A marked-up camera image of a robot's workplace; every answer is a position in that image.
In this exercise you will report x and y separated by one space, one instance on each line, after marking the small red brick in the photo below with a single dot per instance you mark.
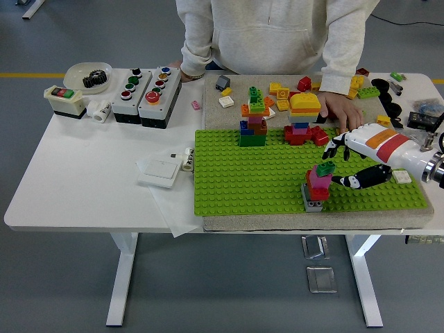
293 94

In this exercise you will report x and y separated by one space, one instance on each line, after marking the grey sloped brick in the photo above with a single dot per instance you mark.
222 82

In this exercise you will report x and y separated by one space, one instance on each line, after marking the person's left hand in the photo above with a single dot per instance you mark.
341 109

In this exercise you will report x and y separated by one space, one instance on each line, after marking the green-based multicolour brick tower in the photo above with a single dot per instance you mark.
252 139

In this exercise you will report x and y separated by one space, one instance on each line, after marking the black square brick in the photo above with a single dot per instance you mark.
320 119

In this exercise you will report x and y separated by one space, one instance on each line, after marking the white bowl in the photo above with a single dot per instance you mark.
74 78

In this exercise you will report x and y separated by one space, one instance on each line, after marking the white paper sheet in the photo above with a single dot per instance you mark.
173 211

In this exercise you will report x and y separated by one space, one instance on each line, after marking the green studded baseplate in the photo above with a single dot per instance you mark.
243 180

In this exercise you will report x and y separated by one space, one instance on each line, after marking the dark green brick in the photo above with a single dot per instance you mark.
325 169

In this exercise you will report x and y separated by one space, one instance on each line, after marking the desk control panel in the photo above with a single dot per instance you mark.
423 239

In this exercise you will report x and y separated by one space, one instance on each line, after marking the small green keyed block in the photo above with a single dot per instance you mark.
395 76

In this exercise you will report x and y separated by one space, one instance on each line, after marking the white wall switch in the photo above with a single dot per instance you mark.
157 171

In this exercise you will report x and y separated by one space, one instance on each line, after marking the person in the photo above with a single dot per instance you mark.
270 31

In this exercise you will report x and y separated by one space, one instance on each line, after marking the white printed tube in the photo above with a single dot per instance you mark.
188 163

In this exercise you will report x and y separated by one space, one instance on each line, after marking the white square brick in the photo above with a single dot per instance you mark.
271 112
226 101
401 177

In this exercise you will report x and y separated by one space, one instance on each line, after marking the metal hand tool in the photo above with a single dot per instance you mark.
396 88

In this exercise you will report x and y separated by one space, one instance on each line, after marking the white table leg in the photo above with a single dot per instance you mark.
120 295
367 295

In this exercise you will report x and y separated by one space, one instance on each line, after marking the small black clip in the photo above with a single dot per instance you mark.
397 122

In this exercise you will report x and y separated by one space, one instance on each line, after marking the small yellow brick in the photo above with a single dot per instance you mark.
226 92

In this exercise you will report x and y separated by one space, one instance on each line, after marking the black electronic device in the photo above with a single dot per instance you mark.
421 119

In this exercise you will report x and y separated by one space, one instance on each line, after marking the metal floor socket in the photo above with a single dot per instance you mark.
322 279
315 247

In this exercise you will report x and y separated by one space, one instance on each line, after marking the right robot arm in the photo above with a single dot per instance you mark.
437 171

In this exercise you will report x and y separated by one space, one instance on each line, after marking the grey square brick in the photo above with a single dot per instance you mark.
314 206

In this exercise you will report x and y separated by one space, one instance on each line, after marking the white red-green switch box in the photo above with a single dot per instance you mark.
66 104

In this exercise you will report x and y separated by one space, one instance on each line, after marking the person's right hand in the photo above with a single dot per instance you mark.
176 65

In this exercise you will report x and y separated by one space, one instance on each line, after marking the white pipe tee fitting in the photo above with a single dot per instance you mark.
98 111

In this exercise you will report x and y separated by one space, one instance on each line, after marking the grey-brown mat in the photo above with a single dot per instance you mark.
243 223

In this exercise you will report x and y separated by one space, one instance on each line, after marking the white table foot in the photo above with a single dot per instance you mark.
33 8

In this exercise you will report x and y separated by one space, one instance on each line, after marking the emergency-stop button control box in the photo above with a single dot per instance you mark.
154 111

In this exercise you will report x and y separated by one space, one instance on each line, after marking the black gear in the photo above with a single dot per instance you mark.
93 79

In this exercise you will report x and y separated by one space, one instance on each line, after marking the person's right forearm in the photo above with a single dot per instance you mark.
196 45

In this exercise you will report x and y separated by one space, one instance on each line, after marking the plastic bag of blue parts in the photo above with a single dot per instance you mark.
430 105

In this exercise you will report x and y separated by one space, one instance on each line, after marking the person's left forearm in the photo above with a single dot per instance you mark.
341 48

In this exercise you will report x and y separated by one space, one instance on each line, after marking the clear bag of screws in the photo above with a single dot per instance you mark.
416 137

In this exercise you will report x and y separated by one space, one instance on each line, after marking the three-button control box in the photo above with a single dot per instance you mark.
121 107

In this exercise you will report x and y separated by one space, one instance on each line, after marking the brown brick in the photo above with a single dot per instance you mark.
362 71

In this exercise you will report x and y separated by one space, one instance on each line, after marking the small pink brick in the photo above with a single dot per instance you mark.
196 105

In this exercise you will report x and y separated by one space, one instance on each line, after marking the red square brick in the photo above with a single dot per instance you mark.
319 195

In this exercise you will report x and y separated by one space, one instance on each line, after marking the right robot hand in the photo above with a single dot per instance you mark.
385 145

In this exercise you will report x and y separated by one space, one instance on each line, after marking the pink square brick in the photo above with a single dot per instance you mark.
317 188
317 179

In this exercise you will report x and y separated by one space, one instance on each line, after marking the red-based yellow-domed brick tower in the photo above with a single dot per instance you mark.
303 103

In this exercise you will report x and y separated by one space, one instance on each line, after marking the narrow red brick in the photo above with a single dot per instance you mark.
304 84

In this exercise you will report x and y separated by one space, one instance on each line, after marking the small orange brick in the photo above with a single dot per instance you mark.
270 101

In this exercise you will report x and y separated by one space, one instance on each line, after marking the large red brick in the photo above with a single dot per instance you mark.
320 136

